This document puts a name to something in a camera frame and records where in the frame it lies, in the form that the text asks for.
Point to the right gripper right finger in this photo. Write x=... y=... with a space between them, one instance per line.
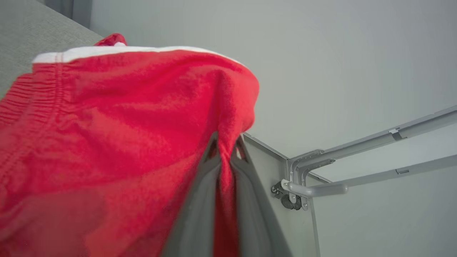
x=253 y=214

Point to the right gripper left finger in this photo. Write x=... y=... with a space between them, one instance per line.
x=200 y=200

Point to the red white-striped shorts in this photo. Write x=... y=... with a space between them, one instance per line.
x=107 y=125

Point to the black caster wheel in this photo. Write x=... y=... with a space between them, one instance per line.
x=287 y=202

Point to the grey partition leg frame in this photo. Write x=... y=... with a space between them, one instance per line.
x=314 y=189

